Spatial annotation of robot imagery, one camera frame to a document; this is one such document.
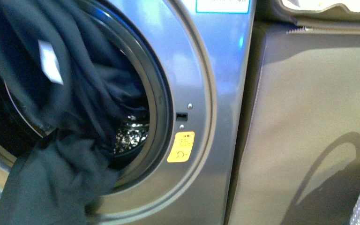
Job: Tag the dark navy blue garment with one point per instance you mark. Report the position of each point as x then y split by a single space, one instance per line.
53 183

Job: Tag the grey front-load washing machine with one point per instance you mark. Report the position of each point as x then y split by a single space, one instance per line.
192 67

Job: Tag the orange warning sticker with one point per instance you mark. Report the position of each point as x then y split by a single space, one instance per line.
182 147

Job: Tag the white energy label sticker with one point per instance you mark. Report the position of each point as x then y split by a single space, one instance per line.
222 6

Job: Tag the grey fabric covered cabinet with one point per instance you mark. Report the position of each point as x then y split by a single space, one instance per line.
297 156

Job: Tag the white care label tag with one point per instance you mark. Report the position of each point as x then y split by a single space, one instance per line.
49 62

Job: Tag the beige cloth on cabinet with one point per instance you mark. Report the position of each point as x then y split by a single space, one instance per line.
337 17

